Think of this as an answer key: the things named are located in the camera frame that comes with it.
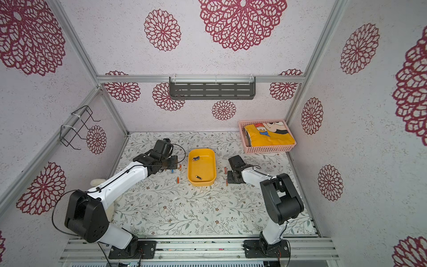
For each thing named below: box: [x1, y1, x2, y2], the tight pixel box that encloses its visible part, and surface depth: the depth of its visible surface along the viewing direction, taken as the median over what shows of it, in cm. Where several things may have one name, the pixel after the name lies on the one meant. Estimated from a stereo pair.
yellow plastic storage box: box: [187, 148, 217, 187], surface depth 102 cm
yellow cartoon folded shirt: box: [238, 119, 297, 152], surface depth 111 cm
